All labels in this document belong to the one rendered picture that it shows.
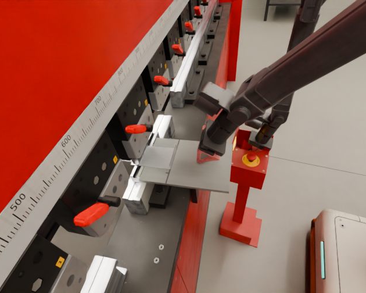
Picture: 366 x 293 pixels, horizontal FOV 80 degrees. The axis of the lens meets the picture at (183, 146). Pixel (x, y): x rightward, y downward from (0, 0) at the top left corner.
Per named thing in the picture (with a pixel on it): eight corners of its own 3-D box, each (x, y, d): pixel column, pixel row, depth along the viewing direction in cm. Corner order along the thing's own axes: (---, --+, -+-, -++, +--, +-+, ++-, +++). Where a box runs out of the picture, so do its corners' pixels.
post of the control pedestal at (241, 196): (241, 224, 142) (252, 174, 103) (232, 221, 144) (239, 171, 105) (243, 215, 145) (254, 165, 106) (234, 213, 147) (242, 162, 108)
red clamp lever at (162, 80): (162, 75, 58) (173, 81, 67) (148, 74, 58) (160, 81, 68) (162, 82, 58) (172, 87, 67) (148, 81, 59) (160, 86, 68)
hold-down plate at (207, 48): (207, 65, 134) (206, 60, 132) (198, 65, 136) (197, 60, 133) (212, 44, 154) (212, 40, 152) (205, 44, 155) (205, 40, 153)
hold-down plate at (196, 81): (195, 104, 108) (195, 99, 106) (185, 104, 109) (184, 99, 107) (204, 73, 128) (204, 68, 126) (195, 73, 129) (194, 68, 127)
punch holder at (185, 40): (185, 56, 96) (181, 14, 84) (167, 56, 98) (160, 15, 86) (192, 42, 106) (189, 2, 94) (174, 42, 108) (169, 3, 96)
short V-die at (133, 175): (141, 182, 68) (139, 177, 66) (132, 181, 69) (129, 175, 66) (159, 137, 81) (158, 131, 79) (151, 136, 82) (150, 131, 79)
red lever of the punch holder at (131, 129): (136, 125, 44) (153, 124, 54) (118, 124, 45) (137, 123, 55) (136, 134, 45) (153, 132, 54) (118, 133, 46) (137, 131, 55)
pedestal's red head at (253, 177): (261, 189, 97) (269, 164, 84) (225, 180, 102) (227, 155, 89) (267, 156, 109) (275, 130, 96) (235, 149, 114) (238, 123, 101)
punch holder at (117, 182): (103, 240, 44) (62, 199, 32) (67, 233, 46) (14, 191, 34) (131, 179, 53) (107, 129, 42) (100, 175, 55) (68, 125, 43)
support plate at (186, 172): (228, 193, 60) (229, 192, 59) (139, 181, 66) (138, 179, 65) (232, 146, 72) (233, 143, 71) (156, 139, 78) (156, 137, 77)
